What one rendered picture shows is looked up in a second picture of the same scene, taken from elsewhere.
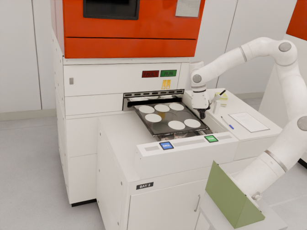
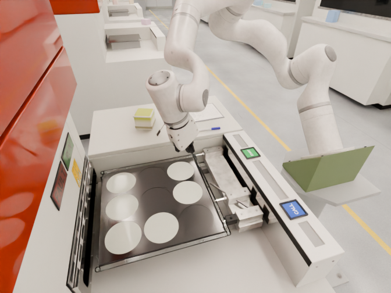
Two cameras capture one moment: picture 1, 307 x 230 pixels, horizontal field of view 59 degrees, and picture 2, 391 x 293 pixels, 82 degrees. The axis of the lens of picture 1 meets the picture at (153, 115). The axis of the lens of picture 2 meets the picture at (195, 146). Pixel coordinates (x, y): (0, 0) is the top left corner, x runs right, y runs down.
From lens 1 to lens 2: 1.36 m
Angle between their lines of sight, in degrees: 65
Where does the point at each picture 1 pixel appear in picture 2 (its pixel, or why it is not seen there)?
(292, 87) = (274, 32)
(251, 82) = not seen: outside the picture
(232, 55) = (190, 31)
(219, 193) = (331, 175)
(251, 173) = (334, 131)
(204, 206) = (336, 199)
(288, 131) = (323, 71)
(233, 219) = (352, 175)
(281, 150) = (325, 93)
